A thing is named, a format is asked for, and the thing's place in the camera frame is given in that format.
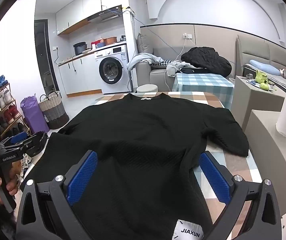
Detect round grey stool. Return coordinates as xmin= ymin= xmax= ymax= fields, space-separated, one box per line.
xmin=136 ymin=84 xmax=160 ymax=94

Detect light blue pillow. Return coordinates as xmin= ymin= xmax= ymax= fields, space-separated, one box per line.
xmin=249 ymin=59 xmax=282 ymax=76

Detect houndstooth cushion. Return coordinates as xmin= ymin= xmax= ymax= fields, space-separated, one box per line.
xmin=151 ymin=59 xmax=175 ymax=68

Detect green toy figure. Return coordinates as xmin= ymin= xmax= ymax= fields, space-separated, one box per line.
xmin=255 ymin=69 xmax=270 ymax=90

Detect beige low cabinet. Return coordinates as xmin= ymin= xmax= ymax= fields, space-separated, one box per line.
xmin=234 ymin=75 xmax=286 ymax=130
xmin=243 ymin=109 xmax=286 ymax=220

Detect teal checked tablecloth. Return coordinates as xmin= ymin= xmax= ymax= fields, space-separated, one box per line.
xmin=172 ymin=73 xmax=235 ymax=110

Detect beige padded headboard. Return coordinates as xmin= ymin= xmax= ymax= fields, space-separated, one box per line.
xmin=235 ymin=34 xmax=286 ymax=80

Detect black knit sweater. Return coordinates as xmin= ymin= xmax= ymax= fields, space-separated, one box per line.
xmin=20 ymin=92 xmax=250 ymax=240

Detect person's left hand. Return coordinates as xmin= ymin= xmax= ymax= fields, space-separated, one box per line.
xmin=0 ymin=164 xmax=22 ymax=204

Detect grey sofa cushion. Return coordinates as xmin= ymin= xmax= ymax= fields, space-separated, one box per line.
xmin=137 ymin=33 xmax=155 ymax=55

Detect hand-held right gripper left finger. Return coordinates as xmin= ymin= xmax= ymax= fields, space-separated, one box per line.
xmin=15 ymin=150 xmax=98 ymax=240

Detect metal shoe rack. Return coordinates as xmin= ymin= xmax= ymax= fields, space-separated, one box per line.
xmin=0 ymin=81 xmax=31 ymax=143

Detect grey sofa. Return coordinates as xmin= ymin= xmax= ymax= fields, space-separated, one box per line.
xmin=135 ymin=32 xmax=233 ymax=93

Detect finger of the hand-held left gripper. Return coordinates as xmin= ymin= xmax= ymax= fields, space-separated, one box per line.
xmin=0 ymin=132 xmax=29 ymax=149
xmin=15 ymin=131 xmax=49 ymax=157

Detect white base cabinets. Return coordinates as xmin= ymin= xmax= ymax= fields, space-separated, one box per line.
xmin=58 ymin=52 xmax=103 ymax=98

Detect dark door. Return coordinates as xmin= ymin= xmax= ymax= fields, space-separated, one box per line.
xmin=34 ymin=19 xmax=59 ymax=98

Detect row of assorted shoes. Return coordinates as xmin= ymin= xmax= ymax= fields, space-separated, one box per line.
xmin=0 ymin=75 xmax=27 ymax=140

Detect purple bag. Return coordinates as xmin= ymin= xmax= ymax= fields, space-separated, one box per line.
xmin=20 ymin=95 xmax=50 ymax=133

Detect black flat bag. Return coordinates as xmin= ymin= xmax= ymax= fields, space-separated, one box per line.
xmin=180 ymin=66 xmax=211 ymax=74

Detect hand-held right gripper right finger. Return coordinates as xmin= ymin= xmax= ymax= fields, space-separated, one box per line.
xmin=199 ymin=150 xmax=282 ymax=240

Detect white wall cabinets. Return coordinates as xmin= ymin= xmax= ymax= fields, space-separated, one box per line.
xmin=56 ymin=0 xmax=127 ymax=35

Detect light blue blanket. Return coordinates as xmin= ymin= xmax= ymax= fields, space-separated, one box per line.
xmin=126 ymin=53 xmax=163 ymax=72

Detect black puffer jacket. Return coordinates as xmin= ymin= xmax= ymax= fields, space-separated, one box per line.
xmin=181 ymin=46 xmax=232 ymax=77

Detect grey crumpled garment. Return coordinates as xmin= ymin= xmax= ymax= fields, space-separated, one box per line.
xmin=165 ymin=61 xmax=191 ymax=77

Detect woven laundry basket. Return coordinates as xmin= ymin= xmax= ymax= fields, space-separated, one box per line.
xmin=38 ymin=91 xmax=69 ymax=130

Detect dark cooking pot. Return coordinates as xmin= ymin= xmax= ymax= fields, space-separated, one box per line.
xmin=73 ymin=42 xmax=88 ymax=55

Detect brown blue checked tablecloth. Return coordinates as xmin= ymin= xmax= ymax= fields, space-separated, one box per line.
xmin=55 ymin=91 xmax=286 ymax=240

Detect black range hood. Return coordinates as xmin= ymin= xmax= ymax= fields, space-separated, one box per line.
xmin=87 ymin=4 xmax=123 ymax=23

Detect white washing machine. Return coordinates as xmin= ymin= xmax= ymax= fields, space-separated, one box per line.
xmin=94 ymin=44 xmax=131 ymax=95

